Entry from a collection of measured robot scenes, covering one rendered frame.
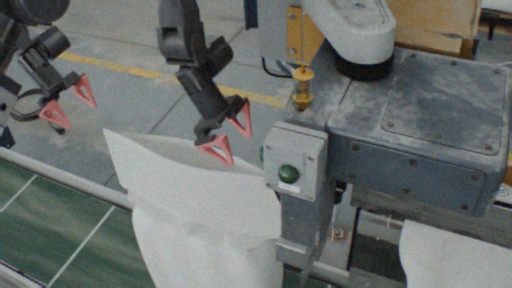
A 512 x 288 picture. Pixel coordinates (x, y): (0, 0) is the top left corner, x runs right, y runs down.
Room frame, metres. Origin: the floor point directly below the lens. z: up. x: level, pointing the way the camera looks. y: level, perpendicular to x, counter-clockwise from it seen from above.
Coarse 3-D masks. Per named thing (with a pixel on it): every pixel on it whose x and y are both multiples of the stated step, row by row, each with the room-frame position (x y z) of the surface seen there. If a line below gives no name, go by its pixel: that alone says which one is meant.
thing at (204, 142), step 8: (200, 136) 0.72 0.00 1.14; (208, 136) 0.70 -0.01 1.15; (216, 136) 0.70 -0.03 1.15; (224, 136) 0.68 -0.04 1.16; (200, 144) 0.69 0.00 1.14; (208, 144) 0.69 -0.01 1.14; (216, 144) 0.68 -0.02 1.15; (224, 144) 0.68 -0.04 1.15; (208, 152) 0.69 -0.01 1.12; (216, 152) 0.70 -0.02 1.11; (224, 152) 0.68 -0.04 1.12; (224, 160) 0.69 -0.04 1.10; (232, 160) 0.68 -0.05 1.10
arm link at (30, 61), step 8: (32, 48) 1.02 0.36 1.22; (40, 48) 1.04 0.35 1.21; (24, 56) 1.00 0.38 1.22; (32, 56) 1.00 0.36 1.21; (40, 56) 1.01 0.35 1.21; (48, 56) 1.03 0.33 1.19; (24, 64) 0.99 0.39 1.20; (32, 64) 0.99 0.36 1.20; (40, 64) 0.99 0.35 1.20; (32, 72) 0.98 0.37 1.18
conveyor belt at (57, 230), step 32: (0, 160) 1.63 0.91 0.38; (0, 192) 1.43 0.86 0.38; (32, 192) 1.40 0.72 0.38; (64, 192) 1.38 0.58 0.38; (0, 224) 1.25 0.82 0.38; (32, 224) 1.23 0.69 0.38; (64, 224) 1.21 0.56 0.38; (96, 224) 1.19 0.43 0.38; (128, 224) 1.17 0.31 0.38; (0, 256) 1.10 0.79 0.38; (32, 256) 1.08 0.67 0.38; (64, 256) 1.06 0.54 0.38; (96, 256) 1.04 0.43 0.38; (128, 256) 1.03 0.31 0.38
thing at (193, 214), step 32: (128, 160) 0.90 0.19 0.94; (160, 160) 0.81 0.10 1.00; (192, 160) 0.85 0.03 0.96; (128, 192) 0.91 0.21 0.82; (160, 192) 0.83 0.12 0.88; (192, 192) 0.77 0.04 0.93; (224, 192) 0.73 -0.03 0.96; (256, 192) 0.71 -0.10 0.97; (160, 224) 0.80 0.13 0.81; (192, 224) 0.77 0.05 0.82; (224, 224) 0.74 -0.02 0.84; (256, 224) 0.71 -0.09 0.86; (160, 256) 0.80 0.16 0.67; (192, 256) 0.73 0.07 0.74; (224, 256) 0.70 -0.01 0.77; (256, 256) 0.68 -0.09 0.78
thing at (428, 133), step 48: (336, 96) 0.53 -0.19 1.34; (384, 96) 0.52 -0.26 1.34; (432, 96) 0.50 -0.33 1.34; (480, 96) 0.48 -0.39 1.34; (336, 144) 0.47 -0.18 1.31; (384, 144) 0.43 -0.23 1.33; (432, 144) 0.41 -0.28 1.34; (480, 144) 0.40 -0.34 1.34; (384, 192) 0.43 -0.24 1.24; (432, 192) 0.39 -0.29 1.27; (480, 192) 0.36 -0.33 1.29
